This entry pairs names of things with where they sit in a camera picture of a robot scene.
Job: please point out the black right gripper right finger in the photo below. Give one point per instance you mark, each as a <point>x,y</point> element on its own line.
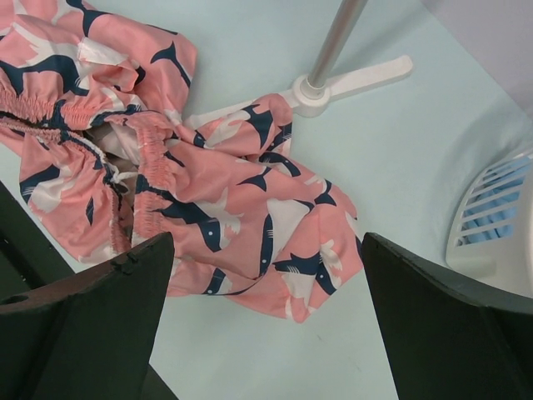
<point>447,336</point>

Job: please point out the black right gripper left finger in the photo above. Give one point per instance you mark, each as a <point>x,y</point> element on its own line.
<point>91,335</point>

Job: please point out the pink shark print shorts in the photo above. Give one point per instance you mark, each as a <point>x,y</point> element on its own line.
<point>92,102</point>

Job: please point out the white plastic laundry basket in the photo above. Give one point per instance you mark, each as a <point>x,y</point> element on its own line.
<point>505,263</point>

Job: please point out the light blue garment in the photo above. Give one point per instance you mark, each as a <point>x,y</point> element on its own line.
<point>491,207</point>

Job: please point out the white clothes rack stand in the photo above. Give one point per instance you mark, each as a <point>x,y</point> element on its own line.
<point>310,94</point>

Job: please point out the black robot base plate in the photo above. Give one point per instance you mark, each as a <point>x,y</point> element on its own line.
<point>28,259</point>

